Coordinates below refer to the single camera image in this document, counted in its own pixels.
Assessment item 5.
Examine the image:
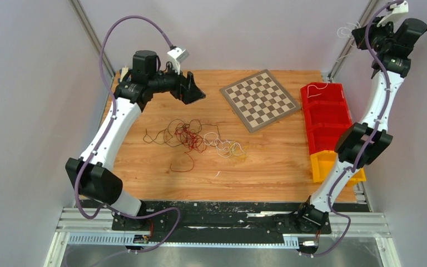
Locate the yellow cable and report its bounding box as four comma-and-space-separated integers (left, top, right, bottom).
226, 141, 248, 160

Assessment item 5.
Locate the brown cable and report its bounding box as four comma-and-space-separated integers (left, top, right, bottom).
142, 118, 222, 174

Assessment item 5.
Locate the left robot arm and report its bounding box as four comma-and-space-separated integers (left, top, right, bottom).
65, 46, 206, 230

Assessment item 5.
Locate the white cable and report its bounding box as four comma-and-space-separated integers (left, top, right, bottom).
306, 22, 361, 100
203, 132, 240, 159

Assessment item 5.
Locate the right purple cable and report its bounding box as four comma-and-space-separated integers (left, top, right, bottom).
300, 0, 406, 258

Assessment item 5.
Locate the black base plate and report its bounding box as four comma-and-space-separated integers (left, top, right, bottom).
108, 201, 331, 244

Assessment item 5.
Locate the red bin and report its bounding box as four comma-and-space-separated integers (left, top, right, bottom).
306, 123, 350, 155
304, 102, 351, 128
300, 82, 346, 108

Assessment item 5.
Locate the yellow bin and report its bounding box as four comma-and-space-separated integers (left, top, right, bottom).
310, 150, 366, 186

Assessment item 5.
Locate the red cable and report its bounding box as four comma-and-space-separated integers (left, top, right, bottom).
175, 123, 208, 154

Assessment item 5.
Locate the red bin far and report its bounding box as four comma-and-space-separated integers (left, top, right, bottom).
300, 82, 346, 108

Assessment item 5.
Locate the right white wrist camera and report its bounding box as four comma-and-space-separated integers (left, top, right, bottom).
377, 1, 409, 27

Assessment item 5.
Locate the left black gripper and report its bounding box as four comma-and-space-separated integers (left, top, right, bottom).
148, 60, 205, 105

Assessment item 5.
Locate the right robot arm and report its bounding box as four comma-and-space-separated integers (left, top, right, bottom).
293, 17, 427, 233

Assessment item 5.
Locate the red bin middle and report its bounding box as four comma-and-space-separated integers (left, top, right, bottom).
304, 102, 351, 128

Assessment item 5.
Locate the white toy block car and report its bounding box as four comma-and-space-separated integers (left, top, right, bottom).
119, 67, 131, 82

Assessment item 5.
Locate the checkered chessboard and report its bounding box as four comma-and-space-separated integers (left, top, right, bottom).
220, 70, 301, 134

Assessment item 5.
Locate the aluminium frame rail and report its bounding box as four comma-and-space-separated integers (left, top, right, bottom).
45, 203, 400, 266

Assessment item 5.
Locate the red bin near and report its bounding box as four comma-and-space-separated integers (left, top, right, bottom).
306, 123, 350, 155

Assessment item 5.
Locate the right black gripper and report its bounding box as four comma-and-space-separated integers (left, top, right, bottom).
353, 16, 396, 53

